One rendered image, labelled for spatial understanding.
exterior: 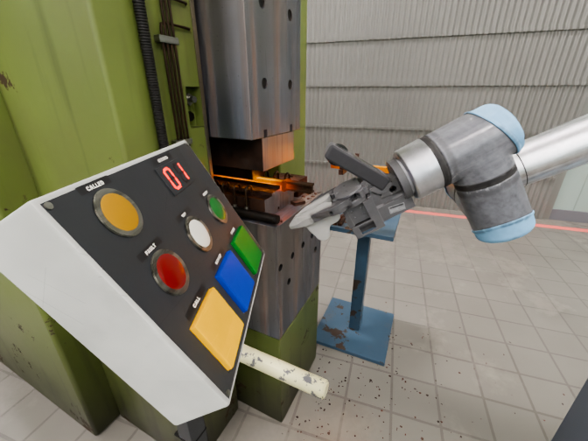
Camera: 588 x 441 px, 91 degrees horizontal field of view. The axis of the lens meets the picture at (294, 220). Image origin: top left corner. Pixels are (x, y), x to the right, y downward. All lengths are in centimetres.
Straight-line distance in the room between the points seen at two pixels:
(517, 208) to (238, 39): 67
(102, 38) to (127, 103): 11
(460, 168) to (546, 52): 340
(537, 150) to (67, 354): 145
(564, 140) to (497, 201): 22
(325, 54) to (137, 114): 319
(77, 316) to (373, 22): 363
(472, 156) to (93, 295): 50
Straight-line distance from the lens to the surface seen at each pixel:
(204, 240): 45
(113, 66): 72
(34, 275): 35
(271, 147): 90
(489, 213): 55
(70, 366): 139
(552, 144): 72
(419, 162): 49
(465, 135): 51
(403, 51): 368
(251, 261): 54
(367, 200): 49
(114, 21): 74
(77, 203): 33
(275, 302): 102
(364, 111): 368
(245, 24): 81
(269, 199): 92
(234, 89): 82
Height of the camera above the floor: 128
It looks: 24 degrees down
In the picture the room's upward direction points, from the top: straight up
